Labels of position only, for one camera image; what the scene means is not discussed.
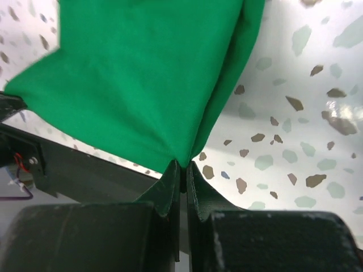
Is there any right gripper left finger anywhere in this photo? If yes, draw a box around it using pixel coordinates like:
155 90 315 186
1 161 181 271

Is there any green t-shirt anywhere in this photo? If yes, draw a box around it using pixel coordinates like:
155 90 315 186
5 1 265 173

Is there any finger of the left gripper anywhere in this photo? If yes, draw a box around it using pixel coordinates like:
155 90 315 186
0 92 28 122

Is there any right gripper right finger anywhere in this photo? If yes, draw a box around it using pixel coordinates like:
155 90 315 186
185 163 362 271

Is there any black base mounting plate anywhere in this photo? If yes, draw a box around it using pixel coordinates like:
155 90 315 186
1 124 157 203

